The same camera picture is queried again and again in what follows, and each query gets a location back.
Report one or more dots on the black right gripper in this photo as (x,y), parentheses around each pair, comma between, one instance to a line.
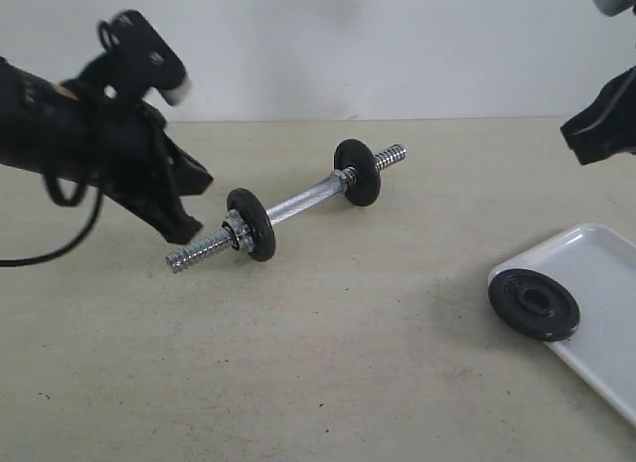
(606,127)

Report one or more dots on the loose black weight plate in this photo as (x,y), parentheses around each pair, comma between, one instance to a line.
(534,305)

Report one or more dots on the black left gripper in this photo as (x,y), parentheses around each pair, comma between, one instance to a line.
(146,172)

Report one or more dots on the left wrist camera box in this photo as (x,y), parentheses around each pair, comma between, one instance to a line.
(139,60)

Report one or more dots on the chrome dumbbell with black plates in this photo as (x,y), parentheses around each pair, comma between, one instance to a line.
(248,225)

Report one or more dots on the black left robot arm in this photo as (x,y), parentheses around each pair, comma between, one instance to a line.
(70,132)

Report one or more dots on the white rectangular tray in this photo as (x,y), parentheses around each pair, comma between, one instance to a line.
(597,266)

